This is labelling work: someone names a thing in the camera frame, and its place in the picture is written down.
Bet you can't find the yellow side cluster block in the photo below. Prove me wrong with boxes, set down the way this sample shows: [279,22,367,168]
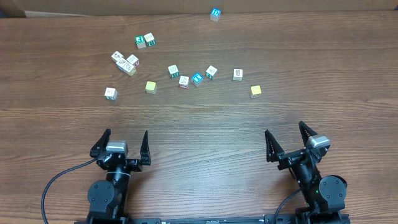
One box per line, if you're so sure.
[123,62,136,76]

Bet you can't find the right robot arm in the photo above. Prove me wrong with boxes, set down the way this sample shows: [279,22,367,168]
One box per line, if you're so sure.
[264,121,350,224]

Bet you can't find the green R side block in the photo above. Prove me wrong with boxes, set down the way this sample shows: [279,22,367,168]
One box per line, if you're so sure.
[144,33,156,47]

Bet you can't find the blue side cluster block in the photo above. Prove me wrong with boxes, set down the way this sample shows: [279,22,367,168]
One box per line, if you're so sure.
[116,58,127,71]

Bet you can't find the green number four block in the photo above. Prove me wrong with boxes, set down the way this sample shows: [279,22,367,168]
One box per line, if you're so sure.
[206,65,218,80]

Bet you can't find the yellow top number seven block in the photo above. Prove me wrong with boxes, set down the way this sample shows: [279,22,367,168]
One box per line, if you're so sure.
[146,81,157,94]

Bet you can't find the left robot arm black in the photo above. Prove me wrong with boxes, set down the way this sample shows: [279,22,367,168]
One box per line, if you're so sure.
[87,129,151,223]

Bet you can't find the red side cluster block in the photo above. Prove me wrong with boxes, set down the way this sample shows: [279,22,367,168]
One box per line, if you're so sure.
[127,54,140,67]

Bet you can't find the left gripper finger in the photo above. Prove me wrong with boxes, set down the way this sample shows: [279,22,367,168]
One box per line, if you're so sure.
[140,131,151,166]
[90,129,111,158]

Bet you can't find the green J letter block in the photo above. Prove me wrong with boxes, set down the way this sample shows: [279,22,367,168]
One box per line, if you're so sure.
[104,87,118,100]

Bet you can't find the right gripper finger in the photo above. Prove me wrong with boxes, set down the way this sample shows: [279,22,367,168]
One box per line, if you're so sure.
[298,121,318,146]
[264,129,285,162]

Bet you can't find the red number three block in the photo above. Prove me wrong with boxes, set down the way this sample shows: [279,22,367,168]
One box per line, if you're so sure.
[178,76,190,88]

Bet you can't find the wooden number two block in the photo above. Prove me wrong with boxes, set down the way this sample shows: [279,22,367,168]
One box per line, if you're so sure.
[233,69,243,81]

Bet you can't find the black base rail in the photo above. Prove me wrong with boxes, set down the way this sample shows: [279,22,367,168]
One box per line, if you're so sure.
[75,214,351,224]

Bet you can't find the green top letter block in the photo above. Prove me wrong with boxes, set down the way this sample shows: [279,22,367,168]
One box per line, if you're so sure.
[135,35,146,49]

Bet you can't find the blue top picture block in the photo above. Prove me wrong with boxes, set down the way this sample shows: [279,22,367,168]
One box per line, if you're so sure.
[192,73,203,86]

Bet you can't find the green R centre block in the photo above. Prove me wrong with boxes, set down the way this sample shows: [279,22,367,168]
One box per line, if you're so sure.
[168,65,179,78]

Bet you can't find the plain picture block left cluster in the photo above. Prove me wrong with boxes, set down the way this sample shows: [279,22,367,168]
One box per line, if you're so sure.
[111,51,124,62]

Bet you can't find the blue letter block far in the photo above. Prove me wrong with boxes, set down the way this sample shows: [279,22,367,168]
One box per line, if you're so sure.
[210,8,221,21]

